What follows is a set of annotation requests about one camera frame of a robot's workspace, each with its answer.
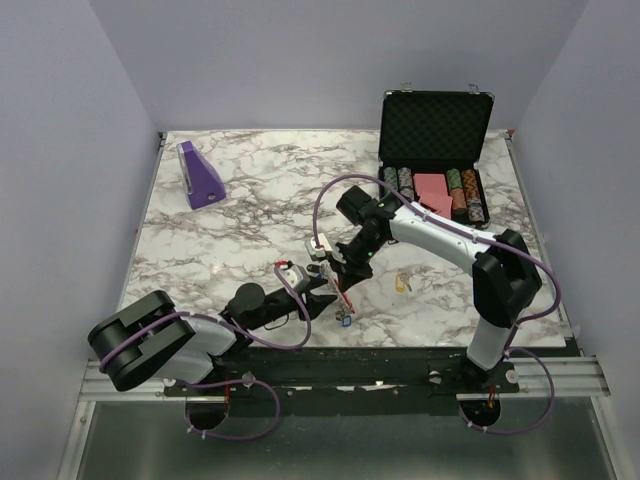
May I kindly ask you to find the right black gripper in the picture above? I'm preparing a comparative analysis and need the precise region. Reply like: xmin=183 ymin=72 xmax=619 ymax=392
xmin=327 ymin=230 xmax=386 ymax=292

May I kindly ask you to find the black poker chip case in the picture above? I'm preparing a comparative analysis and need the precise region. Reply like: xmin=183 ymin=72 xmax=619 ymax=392
xmin=378 ymin=90 xmax=494 ymax=229

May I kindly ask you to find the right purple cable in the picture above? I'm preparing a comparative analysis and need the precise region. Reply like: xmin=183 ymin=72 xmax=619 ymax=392
xmin=312 ymin=173 xmax=564 ymax=436

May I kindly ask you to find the red keyring with keys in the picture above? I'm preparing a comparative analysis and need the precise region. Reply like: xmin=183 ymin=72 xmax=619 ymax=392
xmin=306 ymin=262 xmax=356 ymax=321

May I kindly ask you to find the yellow tagged key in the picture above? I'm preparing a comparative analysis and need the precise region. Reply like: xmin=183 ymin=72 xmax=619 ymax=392
xmin=395 ymin=272 xmax=413 ymax=293

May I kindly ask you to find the pink playing card deck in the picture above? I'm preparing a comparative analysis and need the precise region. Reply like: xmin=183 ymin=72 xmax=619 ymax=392
xmin=413 ymin=173 xmax=453 ymax=218

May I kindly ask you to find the purple wedge-shaped box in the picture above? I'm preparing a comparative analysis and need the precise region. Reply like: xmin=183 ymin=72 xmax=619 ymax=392
xmin=177 ymin=141 xmax=226 ymax=210

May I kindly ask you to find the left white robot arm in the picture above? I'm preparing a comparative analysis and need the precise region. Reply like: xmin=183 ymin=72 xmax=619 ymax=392
xmin=87 ymin=265 xmax=338 ymax=395

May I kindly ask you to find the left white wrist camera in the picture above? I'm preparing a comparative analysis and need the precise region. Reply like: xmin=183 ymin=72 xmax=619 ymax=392
xmin=275 ymin=262 xmax=310 ymax=294

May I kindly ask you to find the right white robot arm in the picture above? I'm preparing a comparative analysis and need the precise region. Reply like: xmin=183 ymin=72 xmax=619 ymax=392
xmin=330 ymin=186 xmax=542 ymax=392

